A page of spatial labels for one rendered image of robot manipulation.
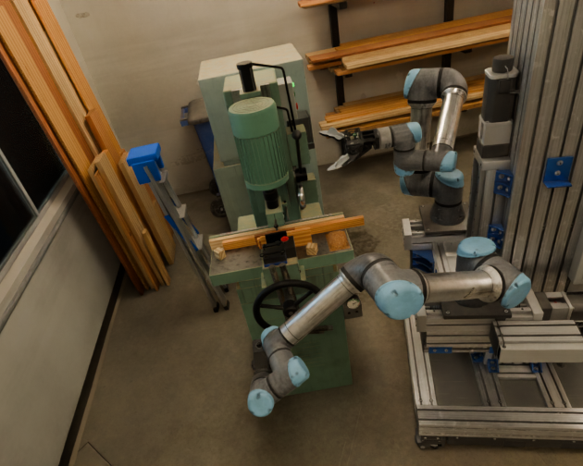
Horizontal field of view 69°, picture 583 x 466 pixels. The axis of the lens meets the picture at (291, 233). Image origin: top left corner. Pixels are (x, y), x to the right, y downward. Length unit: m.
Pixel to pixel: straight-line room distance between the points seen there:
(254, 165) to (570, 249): 1.18
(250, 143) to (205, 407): 1.50
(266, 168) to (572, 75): 0.98
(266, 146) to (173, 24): 2.49
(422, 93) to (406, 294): 0.95
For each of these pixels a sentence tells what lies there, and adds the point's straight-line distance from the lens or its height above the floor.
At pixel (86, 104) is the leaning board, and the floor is 1.24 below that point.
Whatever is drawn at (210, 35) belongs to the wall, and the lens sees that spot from 3.91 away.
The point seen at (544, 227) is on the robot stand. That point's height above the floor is 0.99.
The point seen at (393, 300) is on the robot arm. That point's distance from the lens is 1.16.
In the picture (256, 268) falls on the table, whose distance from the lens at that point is 1.74.
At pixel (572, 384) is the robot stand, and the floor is 0.21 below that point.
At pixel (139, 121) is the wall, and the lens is 4.17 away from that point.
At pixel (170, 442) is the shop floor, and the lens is 2.46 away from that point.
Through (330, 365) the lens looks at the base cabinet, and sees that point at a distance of 2.24.
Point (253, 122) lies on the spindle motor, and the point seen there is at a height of 1.47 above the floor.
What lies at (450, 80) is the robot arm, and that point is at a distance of 1.83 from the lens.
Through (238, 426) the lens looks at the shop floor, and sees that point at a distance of 2.38.
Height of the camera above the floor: 1.99
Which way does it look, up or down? 35 degrees down
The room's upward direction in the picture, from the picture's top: 11 degrees counter-clockwise
